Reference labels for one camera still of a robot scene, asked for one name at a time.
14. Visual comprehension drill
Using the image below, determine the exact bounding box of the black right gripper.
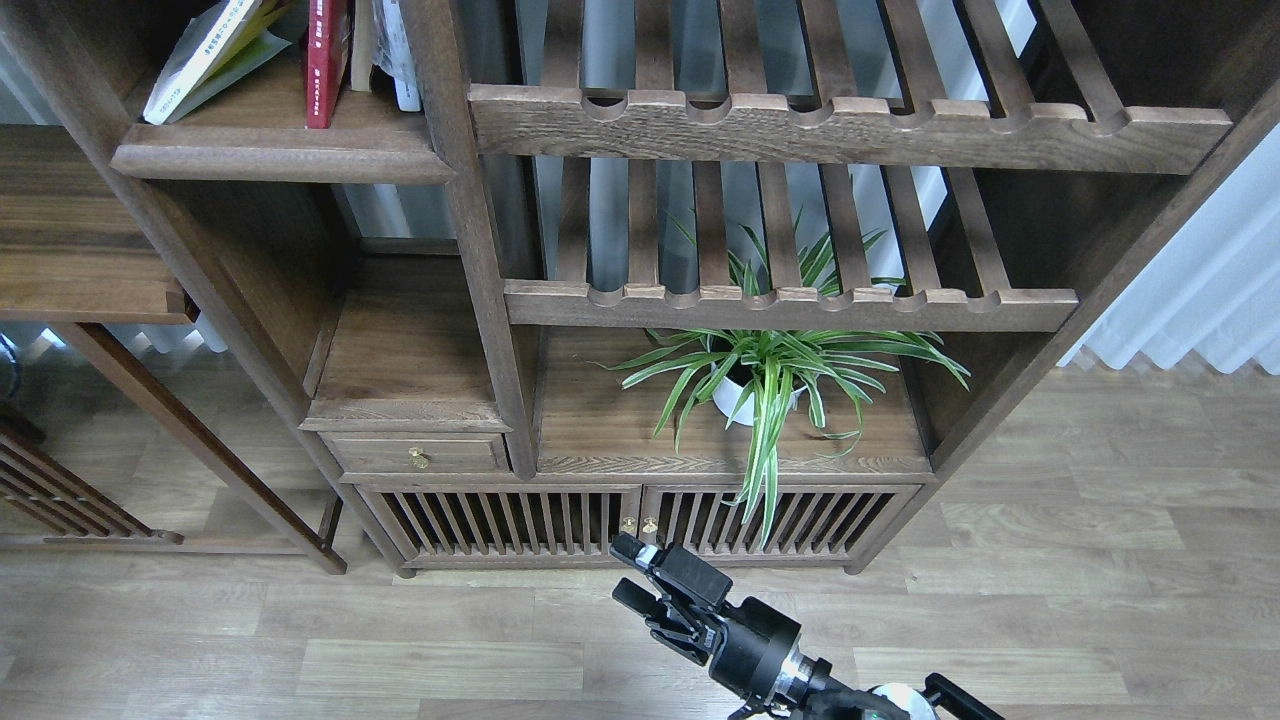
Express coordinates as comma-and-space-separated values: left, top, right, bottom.
611, 532, 800, 703

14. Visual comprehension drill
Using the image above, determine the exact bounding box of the red cover book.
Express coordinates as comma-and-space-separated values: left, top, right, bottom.
300, 1, 352, 129

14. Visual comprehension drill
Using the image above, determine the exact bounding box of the yellow cover book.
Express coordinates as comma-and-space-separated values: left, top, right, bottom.
143, 1, 293, 126

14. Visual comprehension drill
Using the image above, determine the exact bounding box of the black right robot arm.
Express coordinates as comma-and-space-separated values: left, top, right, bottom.
611, 533, 1000, 719

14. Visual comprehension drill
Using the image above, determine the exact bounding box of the wooden side shelf unit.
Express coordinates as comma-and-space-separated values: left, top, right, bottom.
1, 126, 347, 574

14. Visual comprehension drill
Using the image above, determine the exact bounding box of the right slatted cabinet door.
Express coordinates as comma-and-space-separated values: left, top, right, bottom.
635, 484, 920, 571

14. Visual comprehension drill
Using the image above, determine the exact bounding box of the slatted cabinet door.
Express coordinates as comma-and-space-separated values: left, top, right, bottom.
358, 484, 641, 569
635, 484, 920, 571

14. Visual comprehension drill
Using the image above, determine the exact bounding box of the white plant pot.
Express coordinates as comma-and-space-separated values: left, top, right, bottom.
712, 359, 806, 427

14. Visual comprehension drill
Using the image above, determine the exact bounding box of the left slatted cabinet door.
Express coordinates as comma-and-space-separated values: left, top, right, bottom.
358, 484, 641, 569

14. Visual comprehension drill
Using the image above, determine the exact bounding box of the green spider plant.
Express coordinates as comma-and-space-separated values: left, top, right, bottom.
614, 329, 970, 546

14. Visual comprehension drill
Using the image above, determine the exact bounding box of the dark wooden bookshelf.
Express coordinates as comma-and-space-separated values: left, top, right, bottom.
3, 1, 1277, 574

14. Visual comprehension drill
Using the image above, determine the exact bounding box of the small wooden drawer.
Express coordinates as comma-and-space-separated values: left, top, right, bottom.
320, 432, 509, 474

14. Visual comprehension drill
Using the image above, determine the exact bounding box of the upright white book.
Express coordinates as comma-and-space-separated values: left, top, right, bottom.
374, 1, 422, 113

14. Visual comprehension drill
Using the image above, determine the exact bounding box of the upright tan book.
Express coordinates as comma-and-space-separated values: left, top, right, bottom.
349, 0, 378, 92

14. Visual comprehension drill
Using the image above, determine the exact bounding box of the white curtain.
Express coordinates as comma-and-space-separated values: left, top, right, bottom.
1059, 129, 1279, 375

